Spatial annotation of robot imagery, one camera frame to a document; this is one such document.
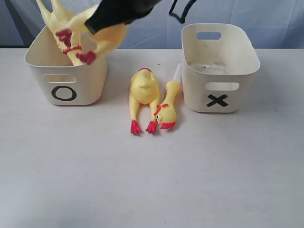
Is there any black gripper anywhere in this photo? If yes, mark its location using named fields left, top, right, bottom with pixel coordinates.
left=85, top=0, right=160, bottom=34

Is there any yellow rubber chicken top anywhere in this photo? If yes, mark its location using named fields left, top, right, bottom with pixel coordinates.
left=55, top=6, right=128, bottom=65

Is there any yellow rubber chicken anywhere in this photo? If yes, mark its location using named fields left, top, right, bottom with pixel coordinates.
left=55, top=6, right=128, bottom=65
left=37, top=0, right=98, bottom=66

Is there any headless yellow rubber chicken body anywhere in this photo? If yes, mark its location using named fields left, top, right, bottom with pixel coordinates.
left=129, top=67, right=160, bottom=135

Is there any white bin marked O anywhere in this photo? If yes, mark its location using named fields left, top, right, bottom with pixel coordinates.
left=24, top=27, right=108, bottom=105

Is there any detached yellow chicken head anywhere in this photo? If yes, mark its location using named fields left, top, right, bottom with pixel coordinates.
left=154, top=63, right=182, bottom=130

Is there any white bin marked X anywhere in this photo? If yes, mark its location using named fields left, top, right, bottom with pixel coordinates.
left=181, top=23, right=260, bottom=113

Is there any black cable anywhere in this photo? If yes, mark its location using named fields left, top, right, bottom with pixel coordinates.
left=168, top=0, right=198, bottom=24

